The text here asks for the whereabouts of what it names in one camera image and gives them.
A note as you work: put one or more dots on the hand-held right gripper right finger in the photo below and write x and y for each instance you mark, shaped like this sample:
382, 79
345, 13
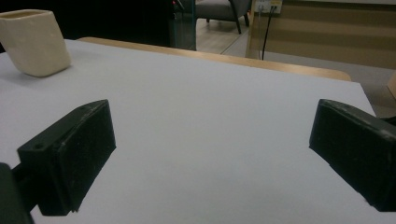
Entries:
358, 146

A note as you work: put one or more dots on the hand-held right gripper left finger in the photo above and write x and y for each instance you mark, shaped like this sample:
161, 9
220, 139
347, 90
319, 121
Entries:
71, 155

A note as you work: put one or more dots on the cream ceramic cup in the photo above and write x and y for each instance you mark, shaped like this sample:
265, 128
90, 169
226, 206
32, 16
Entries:
34, 43

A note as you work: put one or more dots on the dark metal stand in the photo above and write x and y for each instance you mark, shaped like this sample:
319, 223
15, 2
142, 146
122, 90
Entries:
183, 23

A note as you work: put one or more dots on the grey armchair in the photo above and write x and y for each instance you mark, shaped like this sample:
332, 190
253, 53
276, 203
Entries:
222, 11

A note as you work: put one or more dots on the white wall socket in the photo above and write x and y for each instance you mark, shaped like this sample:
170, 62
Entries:
267, 5

